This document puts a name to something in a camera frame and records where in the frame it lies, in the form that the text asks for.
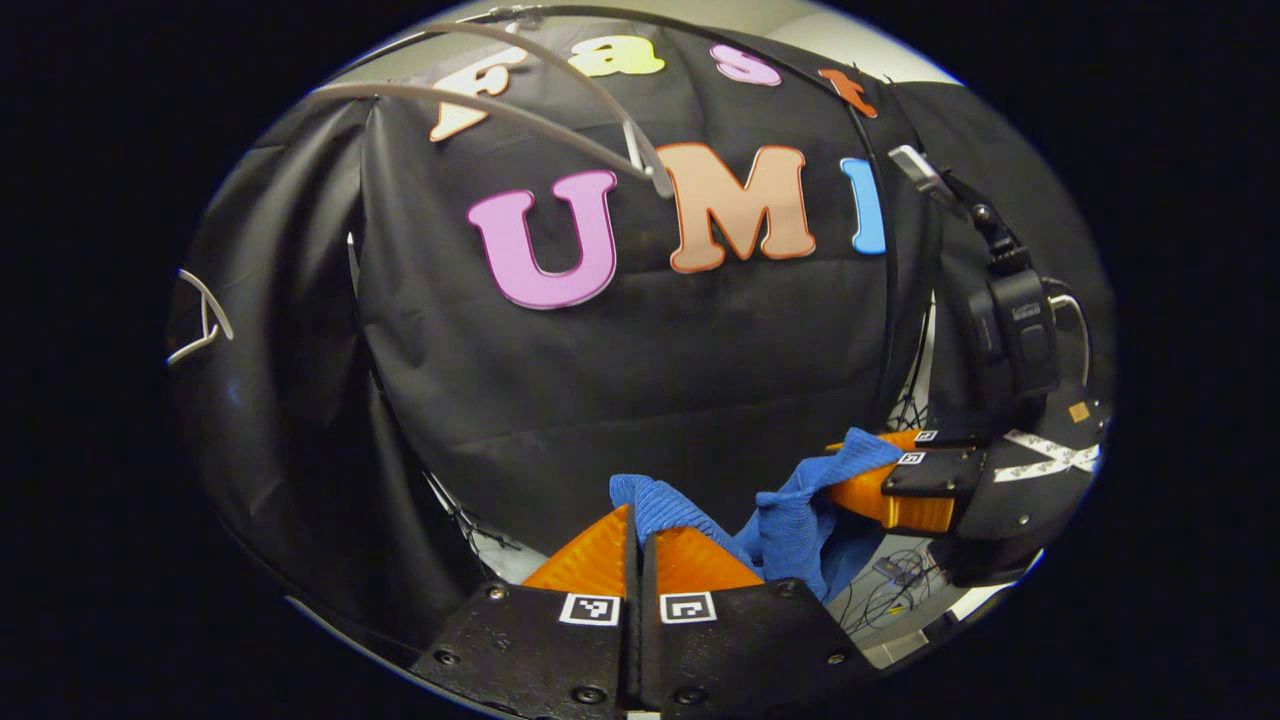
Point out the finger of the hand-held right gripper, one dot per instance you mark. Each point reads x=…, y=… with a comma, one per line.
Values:
x=930, y=475
x=950, y=440

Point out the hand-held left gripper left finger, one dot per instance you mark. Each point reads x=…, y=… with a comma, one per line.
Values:
x=610, y=660

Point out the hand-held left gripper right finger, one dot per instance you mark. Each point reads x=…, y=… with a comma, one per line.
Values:
x=670, y=660

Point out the black clothes rack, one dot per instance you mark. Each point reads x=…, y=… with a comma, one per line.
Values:
x=891, y=300

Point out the white plastic hanger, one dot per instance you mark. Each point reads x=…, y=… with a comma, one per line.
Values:
x=221, y=320

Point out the white hanger with taped hook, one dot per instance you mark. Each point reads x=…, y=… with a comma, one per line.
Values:
x=500, y=113

